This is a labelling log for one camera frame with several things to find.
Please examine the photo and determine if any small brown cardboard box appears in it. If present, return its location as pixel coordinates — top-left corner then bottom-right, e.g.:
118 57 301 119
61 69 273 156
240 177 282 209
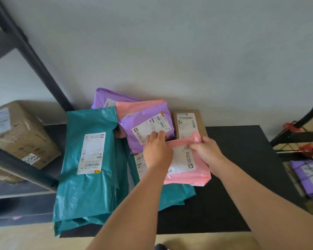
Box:
171 109 209 140

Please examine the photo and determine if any person's right forearm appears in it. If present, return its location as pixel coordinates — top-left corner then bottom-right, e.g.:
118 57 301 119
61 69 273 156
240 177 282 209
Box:
212 158 313 250

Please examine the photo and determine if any person's right hand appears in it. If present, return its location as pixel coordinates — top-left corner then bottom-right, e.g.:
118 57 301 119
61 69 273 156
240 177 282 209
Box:
189 136 226 175

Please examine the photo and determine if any bulky taped cardboard box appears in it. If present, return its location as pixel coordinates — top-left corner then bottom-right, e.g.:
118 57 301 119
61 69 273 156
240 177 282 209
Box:
0 101 62 184

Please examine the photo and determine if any black wire mesh cart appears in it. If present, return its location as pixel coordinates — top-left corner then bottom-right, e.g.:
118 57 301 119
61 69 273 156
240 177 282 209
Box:
270 95 313 222

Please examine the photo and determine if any person's left forearm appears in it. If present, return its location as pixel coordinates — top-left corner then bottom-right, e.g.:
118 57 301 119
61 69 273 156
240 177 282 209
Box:
86 164 172 250

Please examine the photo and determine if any black metal shelf rack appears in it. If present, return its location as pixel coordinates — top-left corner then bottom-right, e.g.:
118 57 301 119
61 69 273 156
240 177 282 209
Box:
0 0 75 230

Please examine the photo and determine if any black low metal table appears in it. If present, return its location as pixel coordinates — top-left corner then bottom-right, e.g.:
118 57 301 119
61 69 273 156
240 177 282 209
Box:
43 124 307 239

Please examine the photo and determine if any teal package long label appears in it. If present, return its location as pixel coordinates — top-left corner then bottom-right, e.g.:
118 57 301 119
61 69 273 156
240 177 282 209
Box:
52 107 120 237

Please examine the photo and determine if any purple mailer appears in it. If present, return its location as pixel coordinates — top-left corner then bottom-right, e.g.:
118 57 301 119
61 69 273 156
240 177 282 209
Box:
118 106 175 155
90 87 142 110
289 160 313 199

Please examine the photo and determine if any plain teal package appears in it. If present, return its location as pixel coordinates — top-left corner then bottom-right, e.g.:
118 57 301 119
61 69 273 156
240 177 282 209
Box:
114 137 132 200

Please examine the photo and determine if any pink mailer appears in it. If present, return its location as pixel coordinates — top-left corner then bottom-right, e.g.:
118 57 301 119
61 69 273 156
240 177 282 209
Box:
115 99 168 120
163 131 212 187

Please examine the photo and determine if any person's left hand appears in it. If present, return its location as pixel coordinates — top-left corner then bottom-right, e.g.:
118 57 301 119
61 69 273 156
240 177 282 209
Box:
143 130 174 172

